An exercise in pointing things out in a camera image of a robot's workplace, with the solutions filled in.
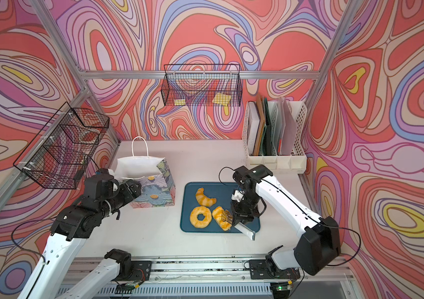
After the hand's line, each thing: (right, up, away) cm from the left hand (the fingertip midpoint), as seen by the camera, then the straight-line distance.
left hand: (136, 188), depth 70 cm
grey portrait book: (+50, +29, +24) cm, 62 cm away
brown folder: (+53, +27, +21) cm, 63 cm away
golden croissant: (+24, -9, +19) cm, 32 cm away
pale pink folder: (+69, +25, +25) cm, 78 cm away
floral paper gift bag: (+6, -1, +8) cm, 10 cm away
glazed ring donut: (+23, -18, +13) cm, 32 cm away
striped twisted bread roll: (+34, -16, +14) cm, 40 cm away
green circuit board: (-4, -38, 0) cm, 38 cm away
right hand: (+39, -15, -1) cm, 42 cm away
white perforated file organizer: (+62, +24, +28) cm, 72 cm away
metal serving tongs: (+41, -13, -7) cm, 43 cm away
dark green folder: (+57, +17, +26) cm, 65 cm away
